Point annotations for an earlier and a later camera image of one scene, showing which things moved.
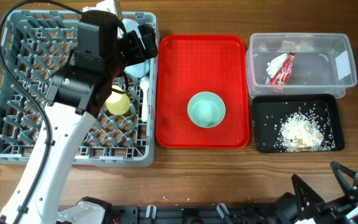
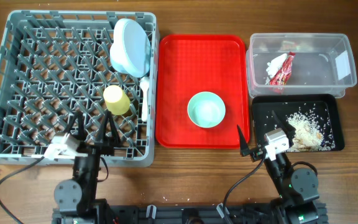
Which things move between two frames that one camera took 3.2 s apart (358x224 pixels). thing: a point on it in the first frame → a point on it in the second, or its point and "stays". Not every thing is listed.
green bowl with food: (206, 109) stays
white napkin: (274, 65) stays
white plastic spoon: (144, 83) stays
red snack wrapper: (283, 74) stays
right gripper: (336, 210) → (257, 153)
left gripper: (138, 55) → (103, 147)
